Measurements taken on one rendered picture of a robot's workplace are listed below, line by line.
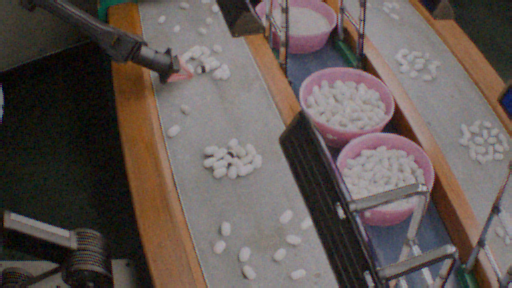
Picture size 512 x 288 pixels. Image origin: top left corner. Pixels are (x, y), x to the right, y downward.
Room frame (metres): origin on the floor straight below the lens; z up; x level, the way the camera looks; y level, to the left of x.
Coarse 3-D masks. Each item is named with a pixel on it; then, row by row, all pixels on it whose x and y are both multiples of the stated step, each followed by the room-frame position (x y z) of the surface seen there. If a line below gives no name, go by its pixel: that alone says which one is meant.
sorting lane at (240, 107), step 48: (192, 0) 1.94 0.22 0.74; (240, 48) 1.62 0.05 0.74; (192, 96) 1.40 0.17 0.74; (240, 96) 1.40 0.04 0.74; (192, 144) 1.22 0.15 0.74; (240, 144) 1.22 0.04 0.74; (192, 192) 1.06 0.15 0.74; (240, 192) 1.06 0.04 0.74; (288, 192) 1.06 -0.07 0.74; (240, 240) 0.91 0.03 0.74
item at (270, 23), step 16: (272, 0) 1.65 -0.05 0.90; (288, 0) 1.51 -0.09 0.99; (272, 16) 1.64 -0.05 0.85; (288, 16) 1.51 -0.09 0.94; (272, 32) 1.66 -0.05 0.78; (288, 32) 1.51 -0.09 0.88; (272, 48) 1.66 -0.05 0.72; (288, 48) 1.51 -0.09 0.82; (288, 64) 1.51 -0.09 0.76; (288, 80) 1.50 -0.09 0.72
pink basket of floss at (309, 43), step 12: (264, 0) 1.87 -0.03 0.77; (300, 0) 1.91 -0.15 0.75; (312, 0) 1.90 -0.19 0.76; (264, 12) 1.85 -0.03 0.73; (264, 36) 1.75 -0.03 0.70; (276, 36) 1.69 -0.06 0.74; (300, 36) 1.66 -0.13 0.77; (312, 36) 1.66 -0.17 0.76; (324, 36) 1.70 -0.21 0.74; (276, 48) 1.71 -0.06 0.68; (300, 48) 1.68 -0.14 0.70; (312, 48) 1.69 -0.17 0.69
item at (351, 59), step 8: (344, 0) 1.71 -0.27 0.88; (360, 0) 1.57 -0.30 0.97; (344, 8) 1.71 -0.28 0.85; (360, 8) 1.57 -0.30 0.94; (344, 16) 1.71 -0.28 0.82; (360, 16) 1.57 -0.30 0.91; (344, 24) 1.72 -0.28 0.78; (352, 24) 1.63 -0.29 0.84; (360, 24) 1.57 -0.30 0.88; (344, 32) 1.72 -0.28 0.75; (360, 32) 1.57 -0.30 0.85; (336, 40) 1.72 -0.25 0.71; (344, 40) 1.72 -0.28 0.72; (360, 40) 1.57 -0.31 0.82; (344, 48) 1.67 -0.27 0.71; (360, 48) 1.57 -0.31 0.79; (344, 56) 1.66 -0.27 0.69; (352, 56) 1.63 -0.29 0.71; (360, 56) 1.57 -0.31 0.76; (352, 64) 1.60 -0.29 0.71; (360, 64) 1.57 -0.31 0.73
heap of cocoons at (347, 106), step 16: (320, 96) 1.39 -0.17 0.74; (336, 96) 1.40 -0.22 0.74; (352, 96) 1.42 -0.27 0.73; (368, 96) 1.40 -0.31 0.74; (320, 112) 1.34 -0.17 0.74; (336, 112) 1.35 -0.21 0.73; (352, 112) 1.35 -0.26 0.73; (368, 112) 1.33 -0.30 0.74; (384, 112) 1.36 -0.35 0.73; (352, 128) 1.27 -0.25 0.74; (368, 128) 1.27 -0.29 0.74
